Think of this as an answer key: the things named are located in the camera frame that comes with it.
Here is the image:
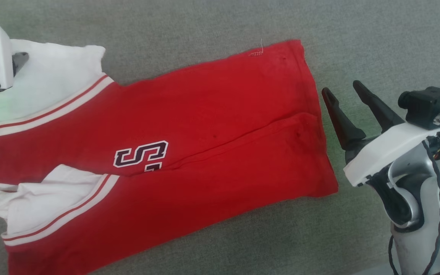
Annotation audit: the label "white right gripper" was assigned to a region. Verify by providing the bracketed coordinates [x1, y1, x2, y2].
[322, 80, 440, 188]

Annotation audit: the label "red basketball jersey white sleeves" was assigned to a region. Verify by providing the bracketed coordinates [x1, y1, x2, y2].
[0, 38, 339, 275]

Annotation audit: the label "grey fabric sofa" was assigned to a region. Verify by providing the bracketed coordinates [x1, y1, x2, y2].
[0, 0, 440, 275]

